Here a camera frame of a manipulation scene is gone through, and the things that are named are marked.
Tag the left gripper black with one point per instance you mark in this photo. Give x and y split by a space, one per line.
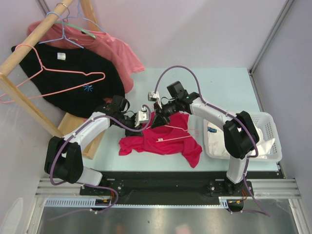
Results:
131 133

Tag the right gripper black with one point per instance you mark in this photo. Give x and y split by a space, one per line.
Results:
161 118

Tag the pink wire hanger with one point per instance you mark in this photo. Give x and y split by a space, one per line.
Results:
180 137
76 73

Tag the magenta t shirt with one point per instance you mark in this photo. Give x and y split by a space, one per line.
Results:
187 147

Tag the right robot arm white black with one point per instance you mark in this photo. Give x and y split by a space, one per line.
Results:
240 134

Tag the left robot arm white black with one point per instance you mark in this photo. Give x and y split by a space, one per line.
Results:
64 154

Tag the white t shirt in basket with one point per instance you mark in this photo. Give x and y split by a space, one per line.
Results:
215 146

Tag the black t shirt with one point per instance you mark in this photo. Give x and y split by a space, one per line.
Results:
83 108

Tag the green plastic hanger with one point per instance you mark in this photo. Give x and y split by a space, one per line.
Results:
74 31

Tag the salmon pink t shirt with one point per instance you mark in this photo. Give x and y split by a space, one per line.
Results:
108 47

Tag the wooden clothes rack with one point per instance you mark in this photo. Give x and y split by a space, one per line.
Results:
19 54

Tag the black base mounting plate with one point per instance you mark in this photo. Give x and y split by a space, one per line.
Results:
173 188

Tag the white laundry basket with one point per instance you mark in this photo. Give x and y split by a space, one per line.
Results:
265 122

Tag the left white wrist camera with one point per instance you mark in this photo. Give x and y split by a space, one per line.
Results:
142 116

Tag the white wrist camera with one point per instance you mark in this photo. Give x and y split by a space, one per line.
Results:
142 116
154 97

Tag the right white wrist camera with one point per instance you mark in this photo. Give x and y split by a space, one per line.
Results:
154 97

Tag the white slotted cable duct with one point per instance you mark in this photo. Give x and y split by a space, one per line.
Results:
99 203

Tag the blue wire hanger front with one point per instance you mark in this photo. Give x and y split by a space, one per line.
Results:
63 37

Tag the blue wire hanger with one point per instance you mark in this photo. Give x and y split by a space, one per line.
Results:
82 13
63 37

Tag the blue wire hanger rear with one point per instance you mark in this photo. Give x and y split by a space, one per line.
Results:
82 13

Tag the aluminium corner post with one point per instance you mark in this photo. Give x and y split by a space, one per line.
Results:
272 34

